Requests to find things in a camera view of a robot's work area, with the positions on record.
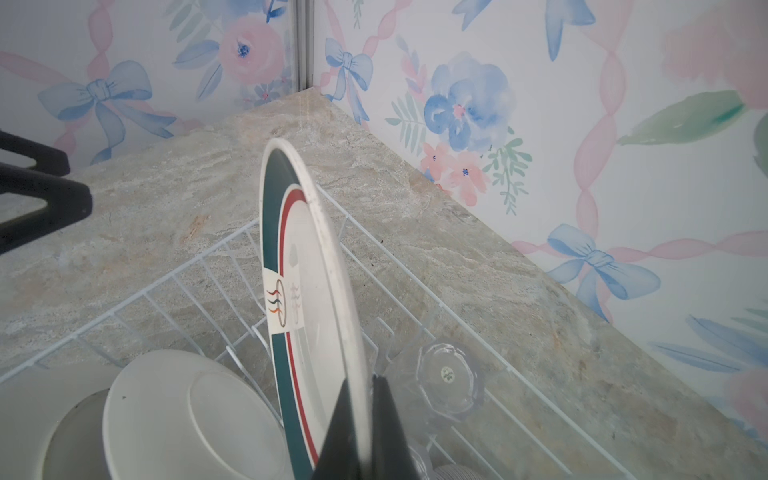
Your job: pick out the white plate dark rim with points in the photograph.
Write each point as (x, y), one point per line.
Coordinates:
(172, 414)

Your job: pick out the left corner aluminium post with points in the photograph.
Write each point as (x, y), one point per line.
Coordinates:
(304, 29)

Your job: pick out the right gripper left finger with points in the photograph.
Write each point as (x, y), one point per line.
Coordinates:
(339, 458)

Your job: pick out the watermelon pattern plate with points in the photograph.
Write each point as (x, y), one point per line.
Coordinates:
(33, 402)

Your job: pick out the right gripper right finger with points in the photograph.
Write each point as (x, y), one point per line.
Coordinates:
(391, 458)

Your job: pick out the clear glass middle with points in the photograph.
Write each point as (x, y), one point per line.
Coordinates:
(421, 460)

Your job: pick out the green red rimmed plate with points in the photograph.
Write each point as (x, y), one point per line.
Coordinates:
(314, 330)

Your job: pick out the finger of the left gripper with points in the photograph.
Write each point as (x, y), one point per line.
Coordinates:
(47, 160)
(66, 202)

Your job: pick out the clear glass far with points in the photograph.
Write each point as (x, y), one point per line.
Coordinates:
(450, 378)

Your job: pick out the clear glass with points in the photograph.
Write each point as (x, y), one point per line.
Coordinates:
(450, 378)
(421, 460)

